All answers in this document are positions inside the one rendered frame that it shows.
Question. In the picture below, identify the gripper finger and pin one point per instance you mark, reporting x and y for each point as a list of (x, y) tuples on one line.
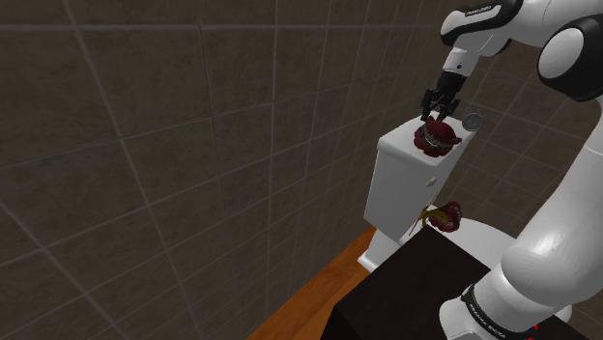
[(447, 110), (426, 107)]

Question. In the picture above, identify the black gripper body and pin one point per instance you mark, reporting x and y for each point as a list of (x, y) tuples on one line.
[(448, 87)]

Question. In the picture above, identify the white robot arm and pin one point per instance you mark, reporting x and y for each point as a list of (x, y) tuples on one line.
[(556, 245)]

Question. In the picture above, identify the dark red toothed figure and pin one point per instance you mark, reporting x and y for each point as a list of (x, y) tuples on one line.
[(436, 137)]

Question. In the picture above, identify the white toilet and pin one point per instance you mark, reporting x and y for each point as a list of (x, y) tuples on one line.
[(405, 183)]

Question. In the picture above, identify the red flower with yellow stem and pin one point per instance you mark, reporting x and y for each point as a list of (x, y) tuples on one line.
[(445, 217)]

